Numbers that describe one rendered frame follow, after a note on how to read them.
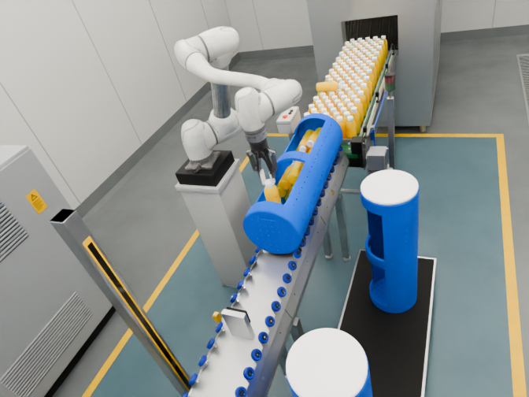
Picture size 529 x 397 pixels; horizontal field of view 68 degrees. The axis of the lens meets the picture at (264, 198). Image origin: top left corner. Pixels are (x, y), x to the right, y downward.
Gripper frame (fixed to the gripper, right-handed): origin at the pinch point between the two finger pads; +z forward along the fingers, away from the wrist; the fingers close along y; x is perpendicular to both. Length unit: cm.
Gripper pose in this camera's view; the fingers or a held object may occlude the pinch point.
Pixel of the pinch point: (267, 177)
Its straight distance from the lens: 175.2
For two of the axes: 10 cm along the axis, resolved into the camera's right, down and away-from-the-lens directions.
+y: 9.1, 0.7, -4.1
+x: 3.5, -6.4, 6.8
